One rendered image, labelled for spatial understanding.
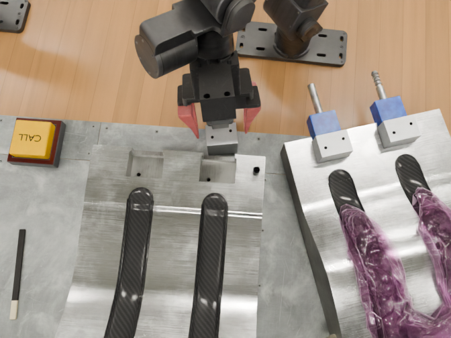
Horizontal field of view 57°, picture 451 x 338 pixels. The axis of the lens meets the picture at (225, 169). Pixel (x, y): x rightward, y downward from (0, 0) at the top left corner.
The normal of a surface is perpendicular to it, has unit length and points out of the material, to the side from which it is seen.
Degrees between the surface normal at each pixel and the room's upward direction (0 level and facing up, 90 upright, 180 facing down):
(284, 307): 0
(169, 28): 14
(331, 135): 0
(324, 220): 25
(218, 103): 61
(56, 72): 0
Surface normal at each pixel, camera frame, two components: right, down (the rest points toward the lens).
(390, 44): -0.01, -0.25
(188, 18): 0.19, -0.39
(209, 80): -0.07, -0.69
